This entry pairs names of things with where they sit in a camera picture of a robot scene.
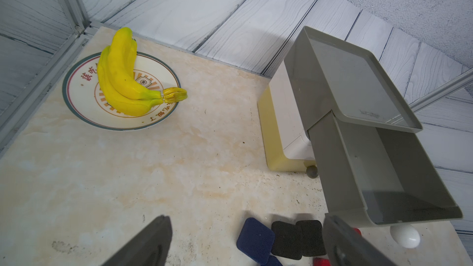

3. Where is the navy blue brooch box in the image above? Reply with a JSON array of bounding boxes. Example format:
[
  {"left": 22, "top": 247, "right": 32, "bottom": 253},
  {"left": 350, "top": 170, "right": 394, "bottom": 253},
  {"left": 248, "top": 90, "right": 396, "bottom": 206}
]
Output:
[
  {"left": 261, "top": 256, "right": 283, "bottom": 266},
  {"left": 236, "top": 217, "right": 275, "bottom": 265}
]

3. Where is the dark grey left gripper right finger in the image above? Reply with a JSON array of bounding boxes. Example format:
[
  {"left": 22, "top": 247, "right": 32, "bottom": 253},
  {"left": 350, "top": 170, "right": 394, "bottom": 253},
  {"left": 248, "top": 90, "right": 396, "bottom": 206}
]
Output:
[{"left": 322, "top": 216, "right": 395, "bottom": 266}]

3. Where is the white plate with green rim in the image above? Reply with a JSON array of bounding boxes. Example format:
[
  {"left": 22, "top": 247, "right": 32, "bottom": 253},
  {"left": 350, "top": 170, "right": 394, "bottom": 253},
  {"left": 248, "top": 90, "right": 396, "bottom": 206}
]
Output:
[{"left": 62, "top": 52, "right": 181, "bottom": 131}]

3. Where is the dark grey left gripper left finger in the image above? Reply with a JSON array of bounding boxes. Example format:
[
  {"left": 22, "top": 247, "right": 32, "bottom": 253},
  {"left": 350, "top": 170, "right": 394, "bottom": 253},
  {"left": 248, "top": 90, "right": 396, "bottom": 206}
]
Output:
[{"left": 102, "top": 216, "right": 172, "bottom": 266}]

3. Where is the yellow plastic banana bunch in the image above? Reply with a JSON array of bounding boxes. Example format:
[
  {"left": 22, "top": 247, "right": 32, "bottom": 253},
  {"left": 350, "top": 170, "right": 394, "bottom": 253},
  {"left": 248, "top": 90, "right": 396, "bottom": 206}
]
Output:
[{"left": 97, "top": 27, "right": 188, "bottom": 117}]

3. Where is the grey top drawer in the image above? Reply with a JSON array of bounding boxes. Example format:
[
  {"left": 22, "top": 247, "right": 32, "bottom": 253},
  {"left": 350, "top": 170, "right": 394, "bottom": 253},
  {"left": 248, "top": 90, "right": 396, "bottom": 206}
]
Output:
[{"left": 308, "top": 113, "right": 463, "bottom": 229}]

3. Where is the three-tier drawer cabinet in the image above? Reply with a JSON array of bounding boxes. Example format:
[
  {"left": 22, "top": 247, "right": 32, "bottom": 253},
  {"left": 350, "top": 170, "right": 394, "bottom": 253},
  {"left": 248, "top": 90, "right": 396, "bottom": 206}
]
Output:
[{"left": 257, "top": 25, "right": 424, "bottom": 179}]

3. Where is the red brooch box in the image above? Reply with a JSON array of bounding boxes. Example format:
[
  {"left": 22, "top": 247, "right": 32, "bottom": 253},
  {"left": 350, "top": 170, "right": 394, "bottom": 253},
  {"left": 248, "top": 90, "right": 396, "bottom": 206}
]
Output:
[
  {"left": 313, "top": 257, "right": 331, "bottom": 266},
  {"left": 353, "top": 228, "right": 362, "bottom": 236}
]

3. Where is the right metal frame post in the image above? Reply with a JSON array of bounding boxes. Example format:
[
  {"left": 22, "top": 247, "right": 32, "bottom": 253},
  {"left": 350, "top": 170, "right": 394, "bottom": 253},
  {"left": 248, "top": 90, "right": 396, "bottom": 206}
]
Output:
[{"left": 409, "top": 68, "right": 473, "bottom": 112}]

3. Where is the black brooch box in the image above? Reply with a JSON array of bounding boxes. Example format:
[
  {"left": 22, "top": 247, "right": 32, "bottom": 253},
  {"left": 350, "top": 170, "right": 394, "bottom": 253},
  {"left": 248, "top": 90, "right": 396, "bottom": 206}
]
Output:
[
  {"left": 271, "top": 221, "right": 303, "bottom": 260},
  {"left": 296, "top": 220, "right": 326, "bottom": 257}
]

